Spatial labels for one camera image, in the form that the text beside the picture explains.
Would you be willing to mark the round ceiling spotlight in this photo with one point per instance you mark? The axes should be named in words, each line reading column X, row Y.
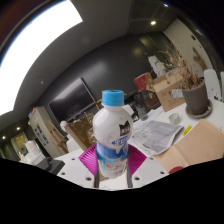
column 165, row 4
column 153, row 22

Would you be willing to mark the black wall screen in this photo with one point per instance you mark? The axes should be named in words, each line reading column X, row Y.
column 71, row 100

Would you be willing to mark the yellow marker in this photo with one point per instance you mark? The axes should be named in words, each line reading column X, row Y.
column 187, row 130

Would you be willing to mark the wooden easel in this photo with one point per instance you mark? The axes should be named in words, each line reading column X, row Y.
column 99, row 104
column 58, row 135

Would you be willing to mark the dried plant in grey pot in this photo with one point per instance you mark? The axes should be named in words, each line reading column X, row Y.
column 196, row 98

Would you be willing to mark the white blue-capped drink bottle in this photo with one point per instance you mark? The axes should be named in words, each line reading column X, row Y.
column 111, row 133

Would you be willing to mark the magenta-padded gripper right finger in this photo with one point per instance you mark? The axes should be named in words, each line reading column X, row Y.
column 136, row 159

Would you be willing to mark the black side table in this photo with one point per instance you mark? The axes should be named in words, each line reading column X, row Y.
column 146, row 98

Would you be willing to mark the long ceiling light strip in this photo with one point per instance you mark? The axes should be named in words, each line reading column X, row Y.
column 30, row 46

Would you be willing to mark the clear glass bottle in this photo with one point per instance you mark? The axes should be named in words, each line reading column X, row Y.
column 142, row 113

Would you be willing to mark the white plaster figure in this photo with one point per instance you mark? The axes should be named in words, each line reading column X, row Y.
column 156, row 65

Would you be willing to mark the grey newspaper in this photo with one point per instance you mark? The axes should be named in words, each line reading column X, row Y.
column 156, row 136

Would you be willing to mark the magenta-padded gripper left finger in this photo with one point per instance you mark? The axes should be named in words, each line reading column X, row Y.
column 88, row 159

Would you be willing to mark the black box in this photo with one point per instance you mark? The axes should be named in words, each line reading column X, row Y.
column 51, row 165

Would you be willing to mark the red box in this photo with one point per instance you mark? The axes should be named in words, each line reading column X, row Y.
column 143, row 81

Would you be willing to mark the brown cardboard box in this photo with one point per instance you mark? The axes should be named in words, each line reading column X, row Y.
column 166, row 91

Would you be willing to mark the white cabinet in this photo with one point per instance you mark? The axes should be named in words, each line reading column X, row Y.
column 40, row 131

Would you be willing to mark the white chair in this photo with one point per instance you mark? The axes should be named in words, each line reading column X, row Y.
column 212, row 83
column 129, row 110
column 73, row 144

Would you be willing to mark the white plaster bust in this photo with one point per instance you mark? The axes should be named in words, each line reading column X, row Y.
column 63, row 125

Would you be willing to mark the grey pot saucer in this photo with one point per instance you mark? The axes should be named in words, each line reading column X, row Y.
column 208, row 111

